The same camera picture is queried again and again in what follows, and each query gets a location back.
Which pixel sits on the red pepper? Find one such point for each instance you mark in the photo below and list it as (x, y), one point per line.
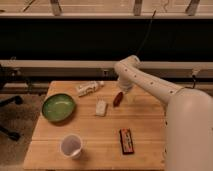
(117, 100)

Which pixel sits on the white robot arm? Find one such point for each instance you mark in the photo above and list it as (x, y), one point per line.
(189, 117)

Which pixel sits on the green ceramic bowl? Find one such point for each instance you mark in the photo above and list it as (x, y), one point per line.
(58, 107)

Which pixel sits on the white plastic bottle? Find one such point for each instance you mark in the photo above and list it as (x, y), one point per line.
(89, 87)

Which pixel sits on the black red candy box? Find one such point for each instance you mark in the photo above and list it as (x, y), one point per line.
(126, 141)

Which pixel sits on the black office chair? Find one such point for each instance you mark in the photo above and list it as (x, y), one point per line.
(15, 136)

